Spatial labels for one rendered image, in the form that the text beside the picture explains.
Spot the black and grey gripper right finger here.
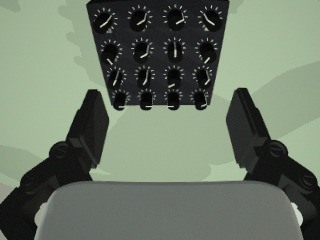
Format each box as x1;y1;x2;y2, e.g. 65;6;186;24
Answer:
226;88;320;240

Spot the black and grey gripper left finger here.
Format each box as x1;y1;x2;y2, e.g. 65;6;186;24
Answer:
0;89;109;240

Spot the black knob box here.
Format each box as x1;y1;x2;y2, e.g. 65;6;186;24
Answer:
86;0;230;111

